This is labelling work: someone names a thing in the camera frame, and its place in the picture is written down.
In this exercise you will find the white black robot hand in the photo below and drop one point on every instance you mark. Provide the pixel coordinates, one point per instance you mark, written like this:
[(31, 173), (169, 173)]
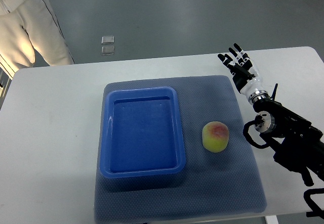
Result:
[(244, 74)]

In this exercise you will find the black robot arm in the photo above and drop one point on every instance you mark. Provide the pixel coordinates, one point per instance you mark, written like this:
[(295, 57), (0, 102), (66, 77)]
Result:
[(295, 142)]

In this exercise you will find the yellow red peach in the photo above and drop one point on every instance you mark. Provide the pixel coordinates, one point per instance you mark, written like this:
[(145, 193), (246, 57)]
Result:
[(215, 136)]

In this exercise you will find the lower metal floor plate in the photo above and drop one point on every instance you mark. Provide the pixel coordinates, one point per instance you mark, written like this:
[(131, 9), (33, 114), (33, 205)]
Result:
[(108, 50)]

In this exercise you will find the metal floor plate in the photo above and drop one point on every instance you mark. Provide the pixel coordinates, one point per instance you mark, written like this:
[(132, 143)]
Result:
[(108, 50), (107, 39)]

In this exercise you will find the upper metal floor plate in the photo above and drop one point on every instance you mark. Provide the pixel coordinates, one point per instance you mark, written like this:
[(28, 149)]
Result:
[(107, 39)]

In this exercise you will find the grey blue mat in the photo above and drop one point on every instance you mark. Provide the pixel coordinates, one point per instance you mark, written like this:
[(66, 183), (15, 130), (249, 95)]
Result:
[(210, 184)]

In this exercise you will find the blue plastic tray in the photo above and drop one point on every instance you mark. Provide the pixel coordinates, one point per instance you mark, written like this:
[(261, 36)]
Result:
[(141, 134)]

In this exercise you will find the white table leg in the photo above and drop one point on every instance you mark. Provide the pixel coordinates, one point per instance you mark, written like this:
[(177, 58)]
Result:
[(271, 219)]

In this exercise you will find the person in white clothes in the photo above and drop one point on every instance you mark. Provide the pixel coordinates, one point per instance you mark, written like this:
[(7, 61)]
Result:
[(27, 27)]

